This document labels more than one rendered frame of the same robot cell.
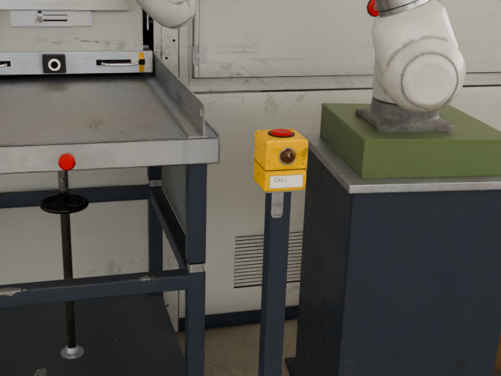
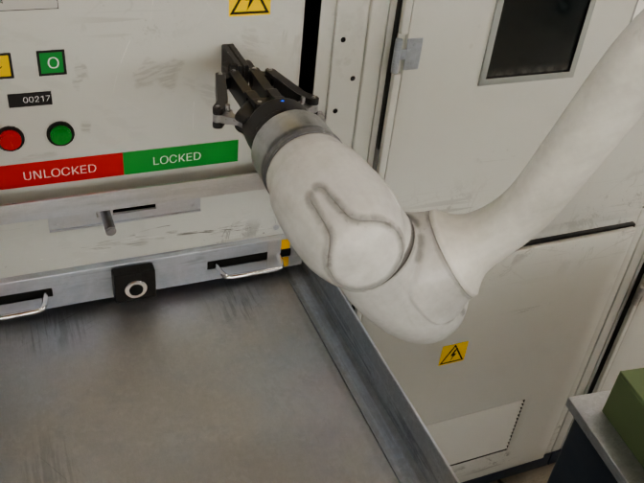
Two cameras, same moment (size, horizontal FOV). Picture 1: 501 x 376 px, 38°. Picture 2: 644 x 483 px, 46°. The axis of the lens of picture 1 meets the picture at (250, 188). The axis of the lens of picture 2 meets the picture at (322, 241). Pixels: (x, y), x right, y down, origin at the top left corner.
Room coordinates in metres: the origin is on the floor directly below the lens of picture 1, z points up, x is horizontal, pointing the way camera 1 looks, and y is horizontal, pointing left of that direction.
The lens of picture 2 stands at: (1.10, 0.42, 1.63)
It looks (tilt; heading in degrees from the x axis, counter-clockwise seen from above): 36 degrees down; 351
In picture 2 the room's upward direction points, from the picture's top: 6 degrees clockwise
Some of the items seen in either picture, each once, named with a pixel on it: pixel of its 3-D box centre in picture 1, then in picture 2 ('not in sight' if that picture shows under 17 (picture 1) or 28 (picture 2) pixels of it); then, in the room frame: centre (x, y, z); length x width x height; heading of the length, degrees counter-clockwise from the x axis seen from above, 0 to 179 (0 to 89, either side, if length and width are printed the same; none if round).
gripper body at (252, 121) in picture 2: not in sight; (274, 124); (1.87, 0.36, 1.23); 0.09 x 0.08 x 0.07; 16
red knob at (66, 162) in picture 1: (66, 160); not in sight; (1.36, 0.36, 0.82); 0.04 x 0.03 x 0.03; 16
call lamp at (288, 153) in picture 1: (288, 157); not in sight; (1.26, -0.07, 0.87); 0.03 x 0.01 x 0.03; 106
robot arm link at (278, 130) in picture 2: not in sight; (297, 156); (1.79, 0.34, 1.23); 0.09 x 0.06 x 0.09; 106
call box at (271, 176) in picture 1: (279, 160); not in sight; (1.30, -0.05, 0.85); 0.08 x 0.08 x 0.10; 16
